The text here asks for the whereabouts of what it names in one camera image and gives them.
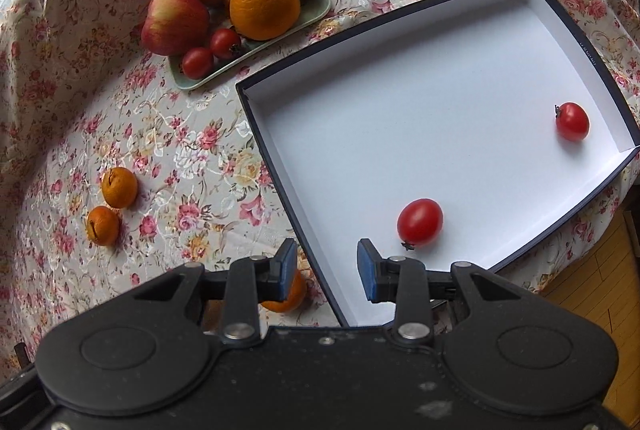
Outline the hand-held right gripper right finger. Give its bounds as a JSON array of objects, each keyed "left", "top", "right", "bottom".
[{"left": 356, "top": 237, "right": 536, "bottom": 346}]

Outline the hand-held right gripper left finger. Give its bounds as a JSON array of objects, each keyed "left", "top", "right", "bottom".
[{"left": 132, "top": 237, "right": 299, "bottom": 348}]

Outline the red cherry tomato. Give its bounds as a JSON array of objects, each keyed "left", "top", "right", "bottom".
[
  {"left": 554, "top": 102, "right": 591, "bottom": 142},
  {"left": 396, "top": 198, "right": 444, "bottom": 251},
  {"left": 181, "top": 47, "right": 215, "bottom": 80},
  {"left": 210, "top": 28, "right": 242, "bottom": 60}
]

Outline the white box with dark rim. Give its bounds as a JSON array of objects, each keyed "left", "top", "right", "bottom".
[{"left": 235, "top": 0, "right": 640, "bottom": 328}]

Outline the small mandarin with stem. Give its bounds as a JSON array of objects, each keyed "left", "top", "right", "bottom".
[{"left": 101, "top": 167, "right": 139, "bottom": 209}]

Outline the green rectangular plate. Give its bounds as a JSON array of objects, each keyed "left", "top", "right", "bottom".
[{"left": 167, "top": 0, "right": 332, "bottom": 91}]

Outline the large knobbed orange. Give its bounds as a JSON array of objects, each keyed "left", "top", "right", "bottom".
[{"left": 229, "top": 0, "right": 302, "bottom": 42}]

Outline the red apple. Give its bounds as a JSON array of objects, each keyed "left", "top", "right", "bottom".
[{"left": 141, "top": 0, "right": 211, "bottom": 57}]

